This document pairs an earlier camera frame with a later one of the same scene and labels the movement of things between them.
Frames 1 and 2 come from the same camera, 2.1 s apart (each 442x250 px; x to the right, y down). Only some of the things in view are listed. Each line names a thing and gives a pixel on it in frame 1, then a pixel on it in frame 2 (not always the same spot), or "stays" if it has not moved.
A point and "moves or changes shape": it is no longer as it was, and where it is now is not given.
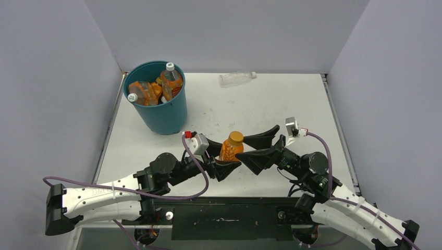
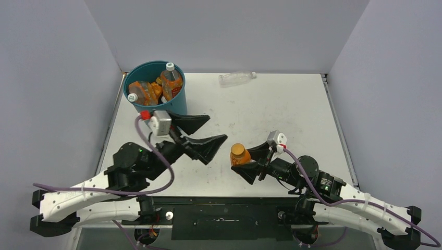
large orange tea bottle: x=170 y=79 stays
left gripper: x=215 y=166 → x=205 y=148
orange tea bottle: x=144 y=94 stays
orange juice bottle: x=234 y=145 moves or changes shape
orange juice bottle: x=156 y=90 stays
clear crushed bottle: x=236 y=78 stays
